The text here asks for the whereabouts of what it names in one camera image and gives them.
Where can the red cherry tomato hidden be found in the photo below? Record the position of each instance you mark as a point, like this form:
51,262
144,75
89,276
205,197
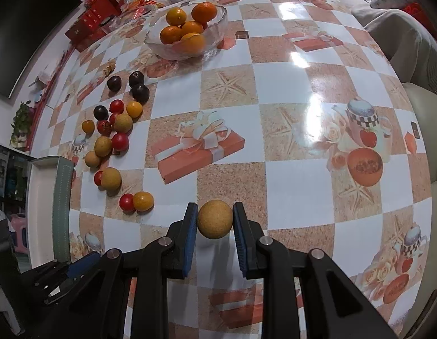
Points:
113,117

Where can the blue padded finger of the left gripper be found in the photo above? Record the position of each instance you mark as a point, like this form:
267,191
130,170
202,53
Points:
83,265

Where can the dark plum far left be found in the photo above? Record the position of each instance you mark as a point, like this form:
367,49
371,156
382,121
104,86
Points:
114,83

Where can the dark plum lower right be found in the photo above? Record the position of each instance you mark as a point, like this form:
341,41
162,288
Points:
140,93

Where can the orange tangerine top right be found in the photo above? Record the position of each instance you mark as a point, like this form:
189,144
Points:
204,12

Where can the yellow cherry tomato far left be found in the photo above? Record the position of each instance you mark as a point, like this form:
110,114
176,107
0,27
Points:
88,127

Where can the orange tangerine front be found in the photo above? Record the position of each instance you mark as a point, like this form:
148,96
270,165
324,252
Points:
193,44

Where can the tan longan by tomatoes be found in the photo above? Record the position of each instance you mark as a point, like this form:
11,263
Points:
123,123

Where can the red cherry tomato top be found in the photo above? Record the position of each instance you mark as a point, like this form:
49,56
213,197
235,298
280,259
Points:
116,106

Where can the potted green plant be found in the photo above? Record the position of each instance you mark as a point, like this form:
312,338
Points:
21,125

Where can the white tray green rim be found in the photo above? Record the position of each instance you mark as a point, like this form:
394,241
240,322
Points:
47,209

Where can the yellow cherry tomato front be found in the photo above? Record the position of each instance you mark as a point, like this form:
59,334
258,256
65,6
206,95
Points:
143,201

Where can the yellow cherry tomato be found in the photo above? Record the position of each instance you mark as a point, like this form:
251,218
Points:
143,201
88,127
134,109

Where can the black television screen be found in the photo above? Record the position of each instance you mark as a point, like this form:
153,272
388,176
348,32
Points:
24,25

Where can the red cherry tomato dark spotted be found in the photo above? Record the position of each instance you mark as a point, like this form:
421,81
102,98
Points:
104,127

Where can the large tan longan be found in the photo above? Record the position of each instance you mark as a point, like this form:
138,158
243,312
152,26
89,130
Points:
110,179

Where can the clear glass fruit bowl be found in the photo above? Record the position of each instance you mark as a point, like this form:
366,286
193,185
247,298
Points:
214,32

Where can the red gift box stack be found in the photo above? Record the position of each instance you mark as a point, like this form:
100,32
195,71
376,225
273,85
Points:
91,25

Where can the orange tangerine middle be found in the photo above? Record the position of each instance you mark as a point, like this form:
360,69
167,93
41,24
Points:
190,27

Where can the orange tangerine top left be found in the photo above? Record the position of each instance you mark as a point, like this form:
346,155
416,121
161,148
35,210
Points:
176,16

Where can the walnut shell piece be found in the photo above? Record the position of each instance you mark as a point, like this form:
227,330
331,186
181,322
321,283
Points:
109,68

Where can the red cherry tomato front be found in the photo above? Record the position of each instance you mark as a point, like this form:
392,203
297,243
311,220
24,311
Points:
126,203

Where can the tan longan small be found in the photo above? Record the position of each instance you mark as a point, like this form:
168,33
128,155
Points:
92,160

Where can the dark plum near tomatoes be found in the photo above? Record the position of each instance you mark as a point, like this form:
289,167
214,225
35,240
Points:
101,113

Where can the pink plastic stool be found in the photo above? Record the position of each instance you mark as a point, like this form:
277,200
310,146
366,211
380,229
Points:
18,225

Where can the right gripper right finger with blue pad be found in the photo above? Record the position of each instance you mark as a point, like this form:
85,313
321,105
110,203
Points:
263,257

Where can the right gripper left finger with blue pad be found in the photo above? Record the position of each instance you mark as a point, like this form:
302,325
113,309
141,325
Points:
167,257

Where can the dark plum upper right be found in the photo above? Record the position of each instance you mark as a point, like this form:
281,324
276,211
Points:
135,78

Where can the orange tangerine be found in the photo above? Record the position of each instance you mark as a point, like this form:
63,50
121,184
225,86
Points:
170,34
176,16
204,12
190,27
193,44

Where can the yellow cherry tomato right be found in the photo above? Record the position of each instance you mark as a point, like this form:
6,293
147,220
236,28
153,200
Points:
134,109

